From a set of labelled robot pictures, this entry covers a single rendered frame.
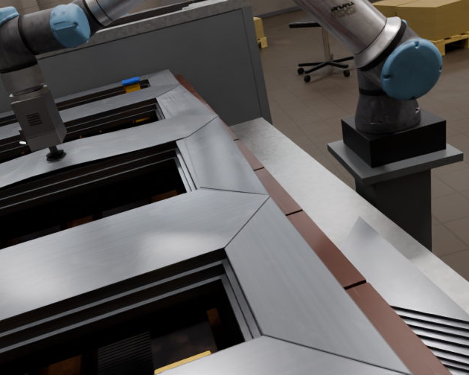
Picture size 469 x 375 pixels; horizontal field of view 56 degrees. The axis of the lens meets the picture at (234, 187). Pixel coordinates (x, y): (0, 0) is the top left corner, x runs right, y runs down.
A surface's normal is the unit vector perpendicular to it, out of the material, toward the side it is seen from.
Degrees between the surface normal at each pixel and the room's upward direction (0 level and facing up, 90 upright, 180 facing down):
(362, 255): 0
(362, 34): 95
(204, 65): 90
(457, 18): 90
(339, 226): 0
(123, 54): 90
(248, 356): 0
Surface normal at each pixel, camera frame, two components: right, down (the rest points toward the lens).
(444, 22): 0.29, 0.37
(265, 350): -0.21, -0.88
